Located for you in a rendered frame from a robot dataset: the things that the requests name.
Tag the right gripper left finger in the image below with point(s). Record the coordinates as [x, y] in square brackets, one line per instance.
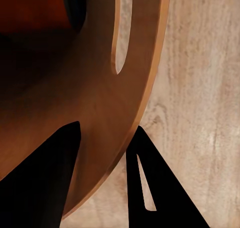
[33, 195]

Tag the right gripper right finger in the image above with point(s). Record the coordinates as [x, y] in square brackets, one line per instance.
[174, 207]

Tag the can of soda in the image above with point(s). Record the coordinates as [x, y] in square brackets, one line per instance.
[38, 16]

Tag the trash can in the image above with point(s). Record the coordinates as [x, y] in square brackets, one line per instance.
[51, 79]

